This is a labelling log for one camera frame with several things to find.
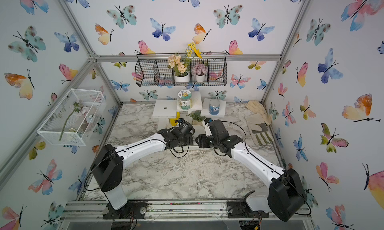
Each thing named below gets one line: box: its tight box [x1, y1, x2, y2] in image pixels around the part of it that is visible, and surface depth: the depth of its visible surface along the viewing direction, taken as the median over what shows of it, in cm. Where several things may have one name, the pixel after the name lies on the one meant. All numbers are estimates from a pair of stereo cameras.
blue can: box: [209, 99, 221, 116], surface depth 92 cm
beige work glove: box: [245, 100, 272, 126], surface depth 120 cm
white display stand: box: [152, 91, 227, 131], surface depth 96 cm
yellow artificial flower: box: [186, 42, 203, 59], surface depth 84 cm
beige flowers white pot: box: [167, 54, 192, 83], surface depth 84 cm
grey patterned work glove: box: [245, 113, 275, 145], surface depth 107 cm
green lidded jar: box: [177, 89, 193, 111], surface depth 84 cm
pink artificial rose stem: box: [58, 99, 90, 141], surface depth 76 cm
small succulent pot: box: [186, 112, 206, 126], surface depth 100 cm
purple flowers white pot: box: [192, 62, 209, 83], surface depth 92 cm
